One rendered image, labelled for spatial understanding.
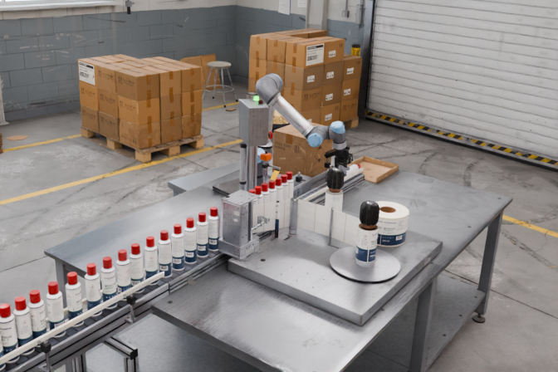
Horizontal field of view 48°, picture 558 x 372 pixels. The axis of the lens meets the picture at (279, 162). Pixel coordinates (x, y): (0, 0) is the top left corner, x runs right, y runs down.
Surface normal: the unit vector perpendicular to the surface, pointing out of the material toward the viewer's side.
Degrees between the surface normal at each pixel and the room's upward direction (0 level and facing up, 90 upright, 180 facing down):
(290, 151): 90
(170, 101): 88
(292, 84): 90
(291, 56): 90
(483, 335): 0
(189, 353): 0
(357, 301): 0
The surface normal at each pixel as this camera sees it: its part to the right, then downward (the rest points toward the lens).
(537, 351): 0.04, -0.94
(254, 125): 0.33, 0.33
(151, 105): 0.72, 0.22
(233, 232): -0.59, 0.25
